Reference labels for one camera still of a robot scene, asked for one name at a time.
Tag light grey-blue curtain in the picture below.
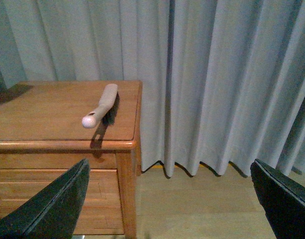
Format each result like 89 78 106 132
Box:
0 0 305 176

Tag beige hand brush black bristles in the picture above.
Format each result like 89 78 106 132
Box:
82 84 119 128

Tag wooden nightstand cabinet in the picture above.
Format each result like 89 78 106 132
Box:
0 81 143 239

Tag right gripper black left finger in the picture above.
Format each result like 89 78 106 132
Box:
0 159 90 239

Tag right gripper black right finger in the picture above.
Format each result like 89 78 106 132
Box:
250 159 305 239

